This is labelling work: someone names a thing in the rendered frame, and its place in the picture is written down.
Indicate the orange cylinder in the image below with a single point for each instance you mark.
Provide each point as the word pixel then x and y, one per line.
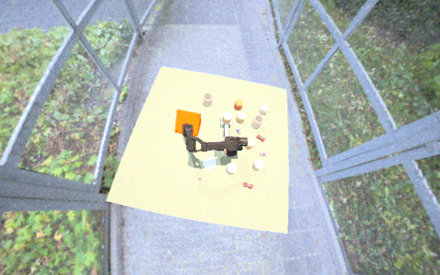
pixel 238 104

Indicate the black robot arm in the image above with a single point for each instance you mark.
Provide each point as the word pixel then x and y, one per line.
pixel 231 144

